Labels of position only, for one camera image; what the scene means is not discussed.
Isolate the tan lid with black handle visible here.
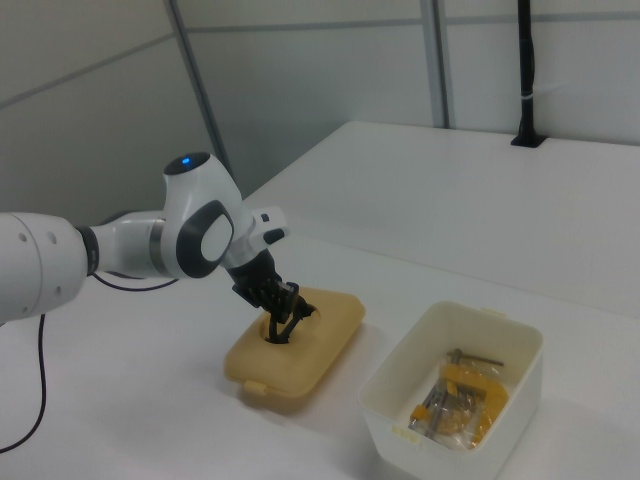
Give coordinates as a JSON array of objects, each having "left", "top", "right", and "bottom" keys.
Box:
[{"left": 223, "top": 286, "right": 366, "bottom": 414}]

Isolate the clear plastic hardware bag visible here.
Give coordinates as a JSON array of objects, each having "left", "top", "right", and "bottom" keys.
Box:
[{"left": 407, "top": 369, "right": 502, "bottom": 452}]

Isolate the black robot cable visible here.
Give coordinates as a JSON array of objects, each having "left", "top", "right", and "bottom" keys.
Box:
[{"left": 0, "top": 272, "right": 180, "bottom": 454}]

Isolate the orange metal clamp tool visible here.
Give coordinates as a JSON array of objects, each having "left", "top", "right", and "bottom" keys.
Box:
[{"left": 409, "top": 348, "right": 512, "bottom": 446}]

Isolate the black pole with clamp base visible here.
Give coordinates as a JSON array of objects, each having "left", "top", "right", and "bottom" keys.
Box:
[{"left": 510, "top": 0, "right": 547, "bottom": 149}]

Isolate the grey partition corner post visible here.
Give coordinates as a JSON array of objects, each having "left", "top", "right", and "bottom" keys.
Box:
[{"left": 166, "top": 0, "right": 237, "bottom": 202}]

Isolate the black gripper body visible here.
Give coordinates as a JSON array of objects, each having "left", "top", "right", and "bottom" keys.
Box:
[{"left": 227, "top": 251, "right": 300, "bottom": 324}]

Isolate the white plastic tool case box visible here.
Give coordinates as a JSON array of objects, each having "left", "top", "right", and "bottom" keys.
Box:
[{"left": 358, "top": 299, "right": 545, "bottom": 474}]

